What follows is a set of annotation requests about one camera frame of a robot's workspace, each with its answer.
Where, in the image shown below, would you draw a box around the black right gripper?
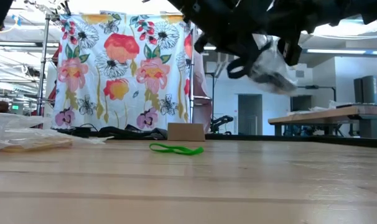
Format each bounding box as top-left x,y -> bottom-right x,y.
262,0 -> 333,67

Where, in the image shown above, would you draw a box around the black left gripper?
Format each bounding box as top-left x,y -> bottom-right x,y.
175,0 -> 271,63

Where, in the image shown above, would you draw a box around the green rubber band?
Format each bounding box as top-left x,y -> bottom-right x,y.
149,142 -> 205,156

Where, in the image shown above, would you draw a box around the ceiling light strip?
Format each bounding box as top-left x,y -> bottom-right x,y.
306,48 -> 367,55

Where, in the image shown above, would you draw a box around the pale pink cloth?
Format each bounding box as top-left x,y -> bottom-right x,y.
193,29 -> 213,131

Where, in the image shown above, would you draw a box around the black light stand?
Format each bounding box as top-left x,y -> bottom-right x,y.
205,70 -> 221,133

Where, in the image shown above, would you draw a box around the double door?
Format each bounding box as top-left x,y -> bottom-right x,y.
237,93 -> 263,134

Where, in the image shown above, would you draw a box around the grey cylinder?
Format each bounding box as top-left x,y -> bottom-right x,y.
353,77 -> 363,105
361,74 -> 377,105

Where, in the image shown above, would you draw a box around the wooden top workbench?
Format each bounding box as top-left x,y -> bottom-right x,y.
268,104 -> 377,138

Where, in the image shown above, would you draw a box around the brown cardboard box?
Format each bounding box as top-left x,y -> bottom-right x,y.
167,122 -> 206,142

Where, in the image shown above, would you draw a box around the floral print curtain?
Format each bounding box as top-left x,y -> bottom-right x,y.
53,11 -> 196,131

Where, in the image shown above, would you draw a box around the black work gloves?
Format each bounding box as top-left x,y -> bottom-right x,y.
98,123 -> 169,140

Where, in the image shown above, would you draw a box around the black metal stand frame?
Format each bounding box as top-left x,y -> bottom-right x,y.
289,84 -> 337,111

